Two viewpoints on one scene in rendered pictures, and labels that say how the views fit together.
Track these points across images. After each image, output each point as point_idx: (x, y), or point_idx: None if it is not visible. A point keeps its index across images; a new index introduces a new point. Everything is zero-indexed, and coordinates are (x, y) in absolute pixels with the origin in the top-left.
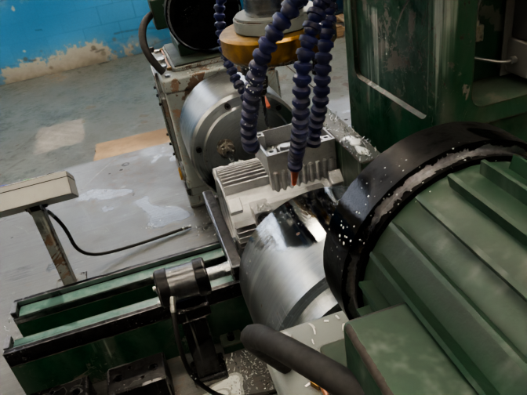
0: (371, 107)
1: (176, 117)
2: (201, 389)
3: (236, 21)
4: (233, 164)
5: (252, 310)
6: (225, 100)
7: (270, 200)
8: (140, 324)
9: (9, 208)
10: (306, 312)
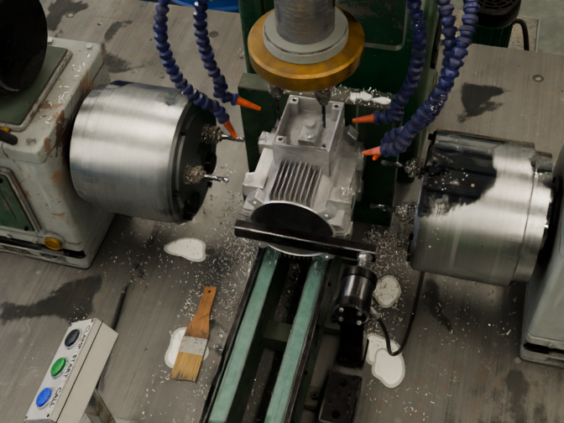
0: None
1: (56, 181)
2: (364, 367)
3: (296, 54)
4: (274, 180)
5: (459, 258)
6: (180, 127)
7: (333, 185)
8: (306, 367)
9: (86, 404)
10: (530, 222)
